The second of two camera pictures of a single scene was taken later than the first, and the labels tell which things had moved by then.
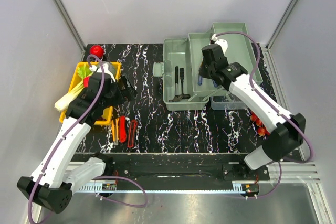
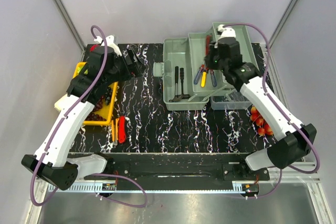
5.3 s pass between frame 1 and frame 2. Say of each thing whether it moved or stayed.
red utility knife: stayed
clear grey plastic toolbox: stayed
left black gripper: moved
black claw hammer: stayed
